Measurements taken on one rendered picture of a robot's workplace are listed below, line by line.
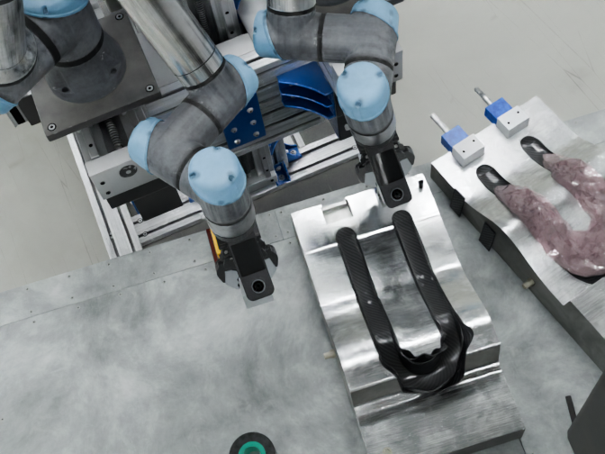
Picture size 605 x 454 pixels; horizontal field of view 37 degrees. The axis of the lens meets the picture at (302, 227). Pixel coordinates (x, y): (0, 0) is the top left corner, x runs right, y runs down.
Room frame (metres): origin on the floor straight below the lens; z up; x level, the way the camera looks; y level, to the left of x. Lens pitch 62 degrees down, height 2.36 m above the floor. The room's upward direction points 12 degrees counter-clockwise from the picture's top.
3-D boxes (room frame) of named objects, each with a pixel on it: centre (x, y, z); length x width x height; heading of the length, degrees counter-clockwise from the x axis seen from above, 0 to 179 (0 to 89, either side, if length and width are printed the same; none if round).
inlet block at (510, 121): (0.97, -0.42, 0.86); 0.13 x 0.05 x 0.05; 23
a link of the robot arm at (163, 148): (0.78, 0.16, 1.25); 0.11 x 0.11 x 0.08; 43
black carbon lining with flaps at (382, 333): (0.60, -0.15, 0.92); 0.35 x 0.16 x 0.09; 6
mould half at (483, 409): (0.59, -0.14, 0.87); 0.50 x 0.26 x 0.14; 6
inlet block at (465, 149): (0.93, -0.32, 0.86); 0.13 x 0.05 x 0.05; 23
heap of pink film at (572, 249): (0.71, -0.48, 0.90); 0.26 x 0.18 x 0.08; 23
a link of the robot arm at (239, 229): (0.69, 0.11, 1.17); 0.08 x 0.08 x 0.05
